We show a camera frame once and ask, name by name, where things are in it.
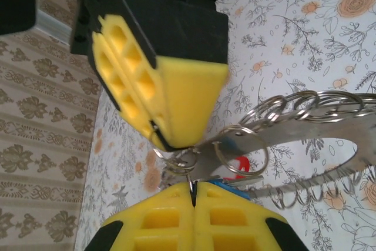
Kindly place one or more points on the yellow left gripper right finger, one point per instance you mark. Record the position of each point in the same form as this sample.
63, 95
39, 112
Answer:
235, 227

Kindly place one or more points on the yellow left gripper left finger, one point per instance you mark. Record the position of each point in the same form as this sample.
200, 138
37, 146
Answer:
158, 227

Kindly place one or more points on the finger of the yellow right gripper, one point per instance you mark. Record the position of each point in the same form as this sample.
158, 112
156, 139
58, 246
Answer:
120, 95
188, 101

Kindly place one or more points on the blue capped key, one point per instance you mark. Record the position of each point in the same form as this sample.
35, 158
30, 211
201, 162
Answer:
232, 190

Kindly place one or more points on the floral patterned table cover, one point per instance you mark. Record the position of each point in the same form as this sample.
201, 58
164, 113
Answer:
293, 42

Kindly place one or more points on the aluminium frame post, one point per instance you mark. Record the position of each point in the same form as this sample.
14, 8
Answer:
53, 27

